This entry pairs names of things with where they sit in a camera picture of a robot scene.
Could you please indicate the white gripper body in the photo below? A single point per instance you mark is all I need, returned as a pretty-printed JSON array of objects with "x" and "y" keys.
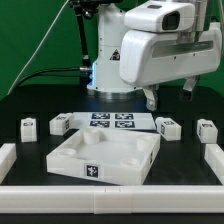
[{"x": 148, "y": 58}]

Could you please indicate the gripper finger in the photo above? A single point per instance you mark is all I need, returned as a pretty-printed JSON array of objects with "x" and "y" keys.
[
  {"x": 186, "y": 93},
  {"x": 151, "y": 97}
]

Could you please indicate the white square tabletop part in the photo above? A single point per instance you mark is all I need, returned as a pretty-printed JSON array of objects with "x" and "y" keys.
[{"x": 113, "y": 156}]

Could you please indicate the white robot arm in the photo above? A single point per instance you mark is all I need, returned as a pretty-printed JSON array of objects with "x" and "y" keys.
[{"x": 106, "y": 81}]

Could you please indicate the white right fence piece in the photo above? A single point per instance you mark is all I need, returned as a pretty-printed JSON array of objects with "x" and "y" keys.
[{"x": 214, "y": 156}]

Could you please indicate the white fence piece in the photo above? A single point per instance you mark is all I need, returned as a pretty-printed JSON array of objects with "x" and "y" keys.
[
  {"x": 214, "y": 156},
  {"x": 7, "y": 159}
]

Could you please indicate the white left fence piece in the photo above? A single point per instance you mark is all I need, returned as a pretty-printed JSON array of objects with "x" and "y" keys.
[{"x": 7, "y": 159}]

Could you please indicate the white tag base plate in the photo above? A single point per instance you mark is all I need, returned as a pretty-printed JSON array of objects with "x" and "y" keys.
[{"x": 120, "y": 120}]

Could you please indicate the white front fence rail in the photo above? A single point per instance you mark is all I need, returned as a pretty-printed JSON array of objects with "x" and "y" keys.
[{"x": 114, "y": 199}]

